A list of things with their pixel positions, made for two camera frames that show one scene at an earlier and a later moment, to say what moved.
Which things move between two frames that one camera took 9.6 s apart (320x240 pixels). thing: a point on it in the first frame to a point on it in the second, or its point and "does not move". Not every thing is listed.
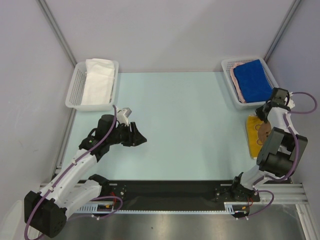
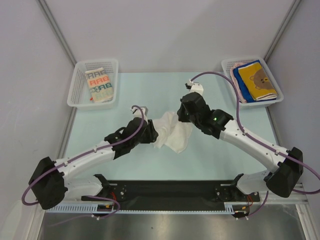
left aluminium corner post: [57, 29] does not move
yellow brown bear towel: [258, 133] to [258, 82]
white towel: [99, 80] to [174, 134]
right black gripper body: [265, 111] to [183, 110]
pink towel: [236, 84] does not move
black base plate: [144, 195] does not move
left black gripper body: [122, 135] to [148, 135]
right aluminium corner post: [295, 4] does not move
